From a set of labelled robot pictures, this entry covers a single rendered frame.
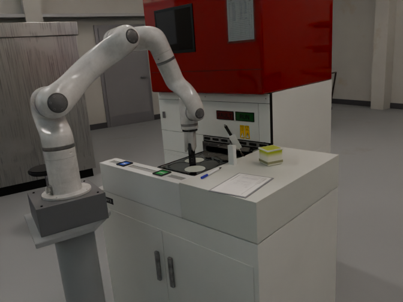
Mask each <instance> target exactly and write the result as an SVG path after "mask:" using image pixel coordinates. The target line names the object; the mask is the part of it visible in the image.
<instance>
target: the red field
mask: <svg viewBox="0 0 403 302"><path fill-rule="evenodd" d="M216 112H217V119H231V120H233V112H226V111H216Z"/></svg>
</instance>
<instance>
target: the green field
mask: <svg viewBox="0 0 403 302"><path fill-rule="evenodd" d="M236 120H245V121H254V119H253V113H236Z"/></svg>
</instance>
